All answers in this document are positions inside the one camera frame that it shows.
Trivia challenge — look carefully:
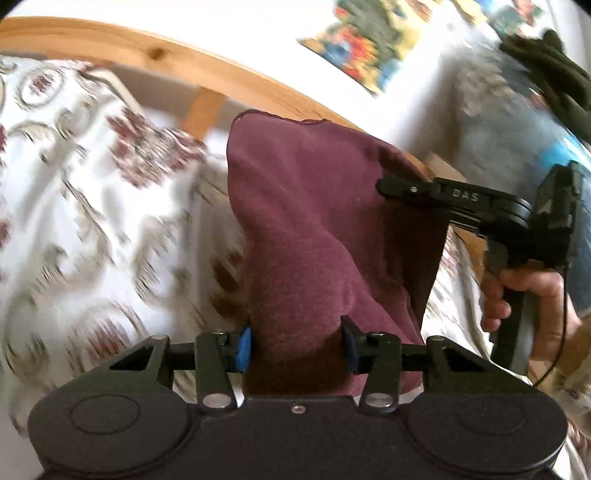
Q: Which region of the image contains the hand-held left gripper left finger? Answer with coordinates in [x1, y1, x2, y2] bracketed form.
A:
[109, 327, 254, 412]

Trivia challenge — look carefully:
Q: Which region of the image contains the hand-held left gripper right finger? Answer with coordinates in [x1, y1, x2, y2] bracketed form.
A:
[340, 316, 491, 414]

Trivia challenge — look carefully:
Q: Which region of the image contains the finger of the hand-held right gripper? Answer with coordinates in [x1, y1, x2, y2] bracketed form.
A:
[376, 174, 444, 208]

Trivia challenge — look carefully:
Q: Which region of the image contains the maroon shirt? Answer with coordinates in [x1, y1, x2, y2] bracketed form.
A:
[226, 111, 451, 398]

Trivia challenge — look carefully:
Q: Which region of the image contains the person's right hand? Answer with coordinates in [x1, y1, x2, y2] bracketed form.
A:
[479, 268, 583, 361]

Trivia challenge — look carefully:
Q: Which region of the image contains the grey cloth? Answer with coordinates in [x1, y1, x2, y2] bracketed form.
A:
[441, 39, 591, 190]

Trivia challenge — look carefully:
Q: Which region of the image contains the dark green cloth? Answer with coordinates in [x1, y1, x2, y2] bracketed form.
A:
[500, 28, 591, 141]

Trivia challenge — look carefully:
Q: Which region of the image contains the floral bed sheet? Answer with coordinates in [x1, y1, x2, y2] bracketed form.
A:
[0, 55, 591, 480]

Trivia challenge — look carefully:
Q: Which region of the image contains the thin black cable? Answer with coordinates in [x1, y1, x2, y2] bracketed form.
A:
[533, 265, 570, 387]

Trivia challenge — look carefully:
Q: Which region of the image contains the colourful wall poster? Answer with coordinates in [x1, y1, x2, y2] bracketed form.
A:
[298, 0, 463, 96]

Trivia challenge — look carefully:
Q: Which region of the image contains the wooden bed frame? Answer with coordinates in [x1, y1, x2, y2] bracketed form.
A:
[0, 16, 468, 186]

